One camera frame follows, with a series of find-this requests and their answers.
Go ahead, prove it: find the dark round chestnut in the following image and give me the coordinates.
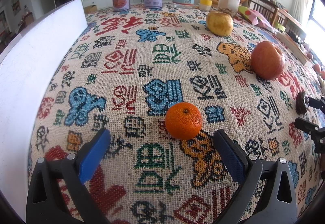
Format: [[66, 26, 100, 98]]
[[296, 90, 309, 115]]

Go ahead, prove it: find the orange tangerine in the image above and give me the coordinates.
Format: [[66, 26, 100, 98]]
[[165, 102, 203, 140]]

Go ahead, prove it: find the large red apple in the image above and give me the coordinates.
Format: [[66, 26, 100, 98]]
[[251, 41, 285, 80]]

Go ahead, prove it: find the patterned woven tablecloth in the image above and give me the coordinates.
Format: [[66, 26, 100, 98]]
[[28, 3, 321, 223]]

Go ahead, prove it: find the wooden chair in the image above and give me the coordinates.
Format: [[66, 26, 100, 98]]
[[247, 0, 306, 43]]

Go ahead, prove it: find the pink green plush toy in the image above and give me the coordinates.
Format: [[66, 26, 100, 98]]
[[238, 6, 275, 33]]

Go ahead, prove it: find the white foam board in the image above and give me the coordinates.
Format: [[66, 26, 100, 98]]
[[0, 0, 88, 220]]

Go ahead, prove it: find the yellow pear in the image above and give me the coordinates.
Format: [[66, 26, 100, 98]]
[[206, 11, 234, 37]]

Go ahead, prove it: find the clear jar black lid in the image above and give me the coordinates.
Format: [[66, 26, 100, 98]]
[[217, 0, 243, 14]]

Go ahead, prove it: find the small yellow lid jar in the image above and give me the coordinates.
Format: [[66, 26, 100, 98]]
[[199, 0, 212, 12]]

